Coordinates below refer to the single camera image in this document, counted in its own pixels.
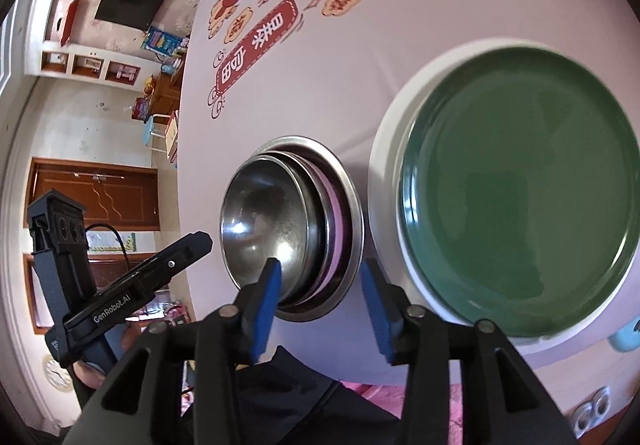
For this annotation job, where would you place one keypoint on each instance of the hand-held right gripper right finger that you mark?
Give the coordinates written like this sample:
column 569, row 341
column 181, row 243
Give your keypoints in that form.
column 380, row 312

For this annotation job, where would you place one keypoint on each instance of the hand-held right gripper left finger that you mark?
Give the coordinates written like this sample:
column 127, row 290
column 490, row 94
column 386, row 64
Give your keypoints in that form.
column 265, row 312

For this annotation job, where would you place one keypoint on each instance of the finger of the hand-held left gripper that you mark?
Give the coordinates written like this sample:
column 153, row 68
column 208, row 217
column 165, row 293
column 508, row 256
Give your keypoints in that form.
column 175, row 257

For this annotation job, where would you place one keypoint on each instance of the dark-sided steel bowl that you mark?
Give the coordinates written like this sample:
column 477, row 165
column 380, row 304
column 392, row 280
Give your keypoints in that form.
column 270, row 225

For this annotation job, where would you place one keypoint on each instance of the plain steel bowl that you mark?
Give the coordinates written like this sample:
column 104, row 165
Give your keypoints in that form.
column 353, row 225

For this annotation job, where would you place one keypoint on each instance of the pink-sided steel bowl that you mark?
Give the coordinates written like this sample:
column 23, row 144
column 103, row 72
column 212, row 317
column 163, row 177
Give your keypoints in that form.
column 334, row 225

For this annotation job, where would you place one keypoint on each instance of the plain white plate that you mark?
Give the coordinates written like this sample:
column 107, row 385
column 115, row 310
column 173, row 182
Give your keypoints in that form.
column 385, row 165

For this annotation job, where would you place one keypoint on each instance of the green plate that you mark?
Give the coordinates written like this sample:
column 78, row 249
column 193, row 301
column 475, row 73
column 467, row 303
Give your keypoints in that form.
column 515, row 190

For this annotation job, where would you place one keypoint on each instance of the person's left hand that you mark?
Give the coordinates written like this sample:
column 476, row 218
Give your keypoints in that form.
column 91, row 378

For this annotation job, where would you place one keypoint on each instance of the wooden door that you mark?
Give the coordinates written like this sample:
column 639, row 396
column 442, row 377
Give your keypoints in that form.
column 75, row 195

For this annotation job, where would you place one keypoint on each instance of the person's pink pants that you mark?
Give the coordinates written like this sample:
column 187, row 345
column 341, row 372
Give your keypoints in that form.
column 390, row 397

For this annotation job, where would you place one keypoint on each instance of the person's dark clothing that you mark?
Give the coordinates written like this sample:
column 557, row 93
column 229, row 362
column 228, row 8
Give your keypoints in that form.
column 300, row 400

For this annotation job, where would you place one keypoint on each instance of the stack of books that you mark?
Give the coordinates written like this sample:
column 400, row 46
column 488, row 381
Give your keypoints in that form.
column 173, row 127

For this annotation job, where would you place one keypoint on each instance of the white stool with blue seat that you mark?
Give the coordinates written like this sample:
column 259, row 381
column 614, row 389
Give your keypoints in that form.
column 152, row 125

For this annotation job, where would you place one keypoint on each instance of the red printed box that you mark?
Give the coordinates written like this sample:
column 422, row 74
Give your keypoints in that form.
column 141, row 109

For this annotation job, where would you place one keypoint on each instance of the wooden television cabinet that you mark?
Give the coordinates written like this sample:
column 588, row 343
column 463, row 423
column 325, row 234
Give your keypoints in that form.
column 165, row 90

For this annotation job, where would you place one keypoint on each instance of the blue poster box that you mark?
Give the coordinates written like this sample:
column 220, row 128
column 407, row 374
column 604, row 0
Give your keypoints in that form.
column 161, row 41

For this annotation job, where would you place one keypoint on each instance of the printed pink tablecloth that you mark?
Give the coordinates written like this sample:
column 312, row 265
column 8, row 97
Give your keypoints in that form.
column 350, row 75

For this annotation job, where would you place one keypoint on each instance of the light blue plastic object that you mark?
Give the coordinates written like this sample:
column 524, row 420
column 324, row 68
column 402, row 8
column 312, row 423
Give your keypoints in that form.
column 627, row 337

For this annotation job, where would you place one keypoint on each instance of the colourful wall chart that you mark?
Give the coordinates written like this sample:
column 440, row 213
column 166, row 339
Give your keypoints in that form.
column 107, row 242

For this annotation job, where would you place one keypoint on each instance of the round wall clock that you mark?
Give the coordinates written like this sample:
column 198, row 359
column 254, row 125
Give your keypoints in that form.
column 57, row 372

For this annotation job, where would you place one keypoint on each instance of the white wall shelf unit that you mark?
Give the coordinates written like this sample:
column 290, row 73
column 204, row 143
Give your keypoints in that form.
column 102, row 67

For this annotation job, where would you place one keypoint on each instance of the red wall shelf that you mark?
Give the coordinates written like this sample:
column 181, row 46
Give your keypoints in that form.
column 72, row 17

